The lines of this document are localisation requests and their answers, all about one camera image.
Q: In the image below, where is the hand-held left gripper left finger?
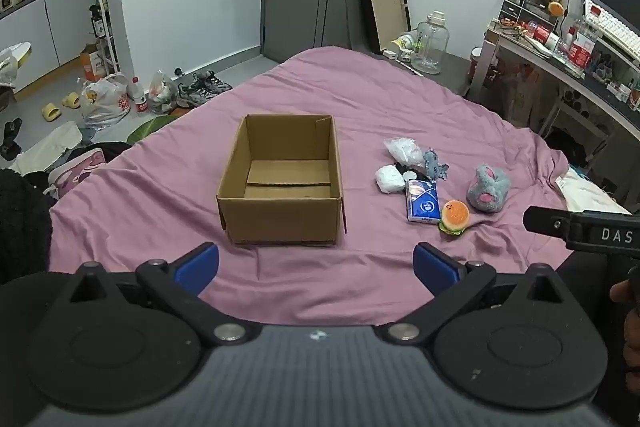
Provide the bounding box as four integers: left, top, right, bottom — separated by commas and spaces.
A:
65, 243, 262, 349

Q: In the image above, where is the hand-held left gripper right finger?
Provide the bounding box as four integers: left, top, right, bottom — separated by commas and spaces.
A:
379, 243, 568, 349

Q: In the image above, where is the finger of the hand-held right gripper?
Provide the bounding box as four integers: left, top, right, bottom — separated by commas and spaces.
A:
522, 206, 573, 240

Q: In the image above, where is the burger plush toy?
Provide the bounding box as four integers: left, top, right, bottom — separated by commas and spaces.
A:
438, 200, 471, 237

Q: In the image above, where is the grey mouse plush toy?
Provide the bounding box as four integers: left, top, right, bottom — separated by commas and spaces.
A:
466, 164, 512, 213

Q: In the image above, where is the blue tissue pack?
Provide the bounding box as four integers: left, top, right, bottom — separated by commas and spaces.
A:
405, 179, 440, 223

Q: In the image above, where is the white soft packet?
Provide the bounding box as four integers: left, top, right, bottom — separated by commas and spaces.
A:
375, 165, 406, 194

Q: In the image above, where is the small blue-grey plush toy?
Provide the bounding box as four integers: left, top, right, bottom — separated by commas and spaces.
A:
423, 149, 449, 181

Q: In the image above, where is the brown cardboard box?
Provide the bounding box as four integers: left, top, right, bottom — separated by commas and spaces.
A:
216, 114, 348, 247

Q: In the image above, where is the person's right hand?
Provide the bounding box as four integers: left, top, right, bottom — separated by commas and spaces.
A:
610, 279, 640, 375

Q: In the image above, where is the white printed cloth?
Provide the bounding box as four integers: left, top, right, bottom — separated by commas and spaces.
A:
552, 164, 632, 216

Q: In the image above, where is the small black object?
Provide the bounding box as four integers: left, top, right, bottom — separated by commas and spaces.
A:
394, 162, 427, 181

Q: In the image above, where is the clear bag of white stuffing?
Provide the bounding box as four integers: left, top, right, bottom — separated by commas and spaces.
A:
384, 137, 427, 168

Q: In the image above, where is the green printed mat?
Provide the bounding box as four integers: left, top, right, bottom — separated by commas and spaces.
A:
126, 114, 182, 146

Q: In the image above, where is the pink printed cushion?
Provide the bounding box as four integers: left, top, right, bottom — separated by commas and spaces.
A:
47, 147, 109, 201

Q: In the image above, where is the grey desk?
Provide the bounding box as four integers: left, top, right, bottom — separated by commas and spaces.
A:
479, 21, 640, 160

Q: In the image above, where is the red jar with white lid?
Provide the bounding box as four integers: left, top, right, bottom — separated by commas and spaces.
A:
468, 47, 489, 81

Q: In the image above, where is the clear plastic bag of trash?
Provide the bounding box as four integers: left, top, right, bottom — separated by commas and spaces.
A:
147, 70, 179, 114

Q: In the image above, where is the black clothing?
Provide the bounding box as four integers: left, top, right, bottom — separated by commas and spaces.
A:
0, 142, 132, 286

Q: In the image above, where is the red label water bottle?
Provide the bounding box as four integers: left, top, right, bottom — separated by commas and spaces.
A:
127, 77, 149, 114

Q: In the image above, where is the upright red label bottle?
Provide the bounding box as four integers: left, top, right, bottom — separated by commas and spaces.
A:
567, 6, 601, 76

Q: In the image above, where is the lying red label bottle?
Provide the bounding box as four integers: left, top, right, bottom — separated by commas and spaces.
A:
529, 21, 562, 52

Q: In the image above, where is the white printed plastic bag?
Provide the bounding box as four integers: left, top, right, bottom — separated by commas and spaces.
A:
79, 73, 132, 128

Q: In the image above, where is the white cloth bag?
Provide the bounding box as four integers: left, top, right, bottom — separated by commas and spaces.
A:
9, 121, 84, 174

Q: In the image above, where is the white keyboard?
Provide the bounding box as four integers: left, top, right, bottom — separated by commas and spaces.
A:
582, 0, 640, 54

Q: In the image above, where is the large clear water jug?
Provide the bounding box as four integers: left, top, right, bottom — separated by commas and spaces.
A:
411, 10, 449, 76

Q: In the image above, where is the pink bed sheet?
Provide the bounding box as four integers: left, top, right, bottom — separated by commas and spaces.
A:
49, 47, 572, 327

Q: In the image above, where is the grey drawer organizer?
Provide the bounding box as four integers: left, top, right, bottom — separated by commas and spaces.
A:
499, 0, 562, 28

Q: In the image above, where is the black slipper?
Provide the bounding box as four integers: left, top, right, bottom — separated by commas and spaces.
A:
0, 117, 24, 160

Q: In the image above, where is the orange cardboard carton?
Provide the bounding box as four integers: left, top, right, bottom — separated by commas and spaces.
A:
79, 43, 109, 82

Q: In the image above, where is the white bottle with yellow label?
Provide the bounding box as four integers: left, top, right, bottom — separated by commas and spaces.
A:
390, 33, 419, 54

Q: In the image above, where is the white storage rack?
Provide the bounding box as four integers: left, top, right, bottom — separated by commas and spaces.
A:
92, 0, 122, 76

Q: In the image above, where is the black spray bottle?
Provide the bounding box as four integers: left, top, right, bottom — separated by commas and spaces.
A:
88, 4, 104, 40

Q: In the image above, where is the white round table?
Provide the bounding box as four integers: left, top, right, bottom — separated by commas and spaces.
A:
0, 41, 34, 75

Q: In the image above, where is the white cabinet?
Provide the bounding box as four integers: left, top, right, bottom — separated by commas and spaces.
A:
0, 0, 109, 94

